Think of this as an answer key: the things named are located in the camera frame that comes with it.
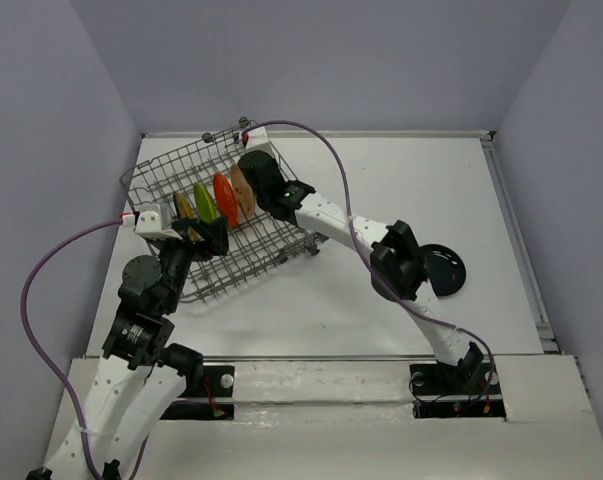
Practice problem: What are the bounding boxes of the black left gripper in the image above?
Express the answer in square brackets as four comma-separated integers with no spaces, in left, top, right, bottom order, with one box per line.
[155,213,230,311]

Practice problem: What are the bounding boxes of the lime green plate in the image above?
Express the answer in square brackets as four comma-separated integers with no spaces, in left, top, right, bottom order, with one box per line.
[192,182,217,223]

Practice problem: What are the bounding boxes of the yellow patterned plate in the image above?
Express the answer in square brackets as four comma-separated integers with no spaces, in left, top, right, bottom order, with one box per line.
[172,192,195,219]

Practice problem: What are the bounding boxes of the cream floral plate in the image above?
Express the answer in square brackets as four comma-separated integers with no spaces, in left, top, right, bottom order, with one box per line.
[230,165,256,218]

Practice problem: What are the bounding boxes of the orange plate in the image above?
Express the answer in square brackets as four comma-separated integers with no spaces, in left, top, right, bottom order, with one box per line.
[213,172,238,228]

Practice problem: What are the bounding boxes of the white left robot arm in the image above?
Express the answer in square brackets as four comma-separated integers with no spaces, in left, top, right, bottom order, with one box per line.
[20,209,229,479]

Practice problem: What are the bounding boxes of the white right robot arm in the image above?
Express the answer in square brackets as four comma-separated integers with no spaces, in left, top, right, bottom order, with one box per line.
[238,151,484,392]

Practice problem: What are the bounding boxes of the black plate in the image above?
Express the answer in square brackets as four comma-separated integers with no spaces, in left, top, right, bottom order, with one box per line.
[420,244,467,298]

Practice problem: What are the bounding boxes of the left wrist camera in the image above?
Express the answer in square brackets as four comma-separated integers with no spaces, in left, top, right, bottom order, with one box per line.
[120,204,179,240]

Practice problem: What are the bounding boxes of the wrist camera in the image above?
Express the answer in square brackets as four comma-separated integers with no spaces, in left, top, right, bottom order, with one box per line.
[120,204,179,240]
[241,126,275,157]

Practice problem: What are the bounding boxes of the grey wire dish rack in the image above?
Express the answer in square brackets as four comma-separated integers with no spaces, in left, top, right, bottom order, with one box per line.
[120,117,327,304]

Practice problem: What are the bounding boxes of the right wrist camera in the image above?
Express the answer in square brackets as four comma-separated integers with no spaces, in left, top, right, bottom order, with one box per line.
[241,126,275,157]

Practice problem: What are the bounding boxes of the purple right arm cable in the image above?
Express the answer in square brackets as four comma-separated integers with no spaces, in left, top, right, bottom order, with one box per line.
[243,118,495,401]

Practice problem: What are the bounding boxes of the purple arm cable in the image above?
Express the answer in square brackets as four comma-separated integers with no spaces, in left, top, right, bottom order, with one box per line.
[20,217,152,480]
[243,118,495,401]

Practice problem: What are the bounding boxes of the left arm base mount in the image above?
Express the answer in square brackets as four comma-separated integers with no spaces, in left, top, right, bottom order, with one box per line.
[161,364,235,421]

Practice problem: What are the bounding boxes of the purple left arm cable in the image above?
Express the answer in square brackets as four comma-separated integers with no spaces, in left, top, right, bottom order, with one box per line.
[20,217,152,480]

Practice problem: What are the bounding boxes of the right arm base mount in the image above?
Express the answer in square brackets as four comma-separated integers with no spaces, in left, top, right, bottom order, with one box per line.
[408,362,506,420]

